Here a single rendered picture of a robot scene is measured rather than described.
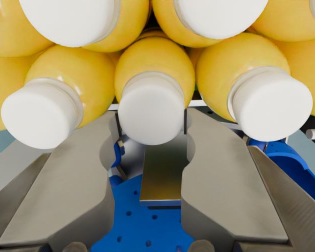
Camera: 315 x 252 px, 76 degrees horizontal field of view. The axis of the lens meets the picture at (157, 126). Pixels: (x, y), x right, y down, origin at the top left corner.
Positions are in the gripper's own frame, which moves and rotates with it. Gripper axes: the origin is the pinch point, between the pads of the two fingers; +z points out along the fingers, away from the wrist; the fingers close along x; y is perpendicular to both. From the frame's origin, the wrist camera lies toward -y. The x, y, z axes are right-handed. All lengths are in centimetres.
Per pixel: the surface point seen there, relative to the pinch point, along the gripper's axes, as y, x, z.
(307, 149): 90, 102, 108
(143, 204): 11.3, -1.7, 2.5
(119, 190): 15.3, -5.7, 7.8
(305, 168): 49, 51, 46
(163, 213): 15.3, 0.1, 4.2
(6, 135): 68, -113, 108
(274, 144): 41, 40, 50
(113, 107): 4.0, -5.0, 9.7
